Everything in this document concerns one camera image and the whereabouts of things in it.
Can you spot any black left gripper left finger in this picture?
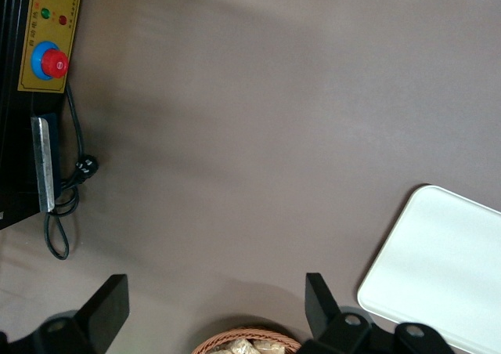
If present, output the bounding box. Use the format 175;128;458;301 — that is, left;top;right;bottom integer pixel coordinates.
0;274;130;354

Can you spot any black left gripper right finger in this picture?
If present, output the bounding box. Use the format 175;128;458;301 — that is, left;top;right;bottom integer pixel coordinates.
299;273;455;354

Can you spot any cream rectangular tray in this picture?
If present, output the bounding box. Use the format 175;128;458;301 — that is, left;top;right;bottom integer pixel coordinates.
356;184;501;354

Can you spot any rice cracker snack pack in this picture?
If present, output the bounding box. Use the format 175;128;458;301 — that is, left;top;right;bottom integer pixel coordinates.
220;338;255;354
252;339;287;354

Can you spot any round wicker basket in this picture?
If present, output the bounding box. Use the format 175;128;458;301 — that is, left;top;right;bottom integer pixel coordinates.
190;326;303;354

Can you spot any black control box yellow panel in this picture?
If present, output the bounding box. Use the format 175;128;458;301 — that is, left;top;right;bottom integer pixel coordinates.
0;0;85;230

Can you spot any red emergency stop button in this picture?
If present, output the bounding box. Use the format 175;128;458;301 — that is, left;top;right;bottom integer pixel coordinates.
30;40;70;81

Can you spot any silver metal bracket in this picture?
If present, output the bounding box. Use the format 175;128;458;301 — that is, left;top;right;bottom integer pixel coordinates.
30;115;56;214

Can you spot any black power cable with plug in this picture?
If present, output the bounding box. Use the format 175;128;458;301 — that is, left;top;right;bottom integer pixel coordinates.
43;83;100;261

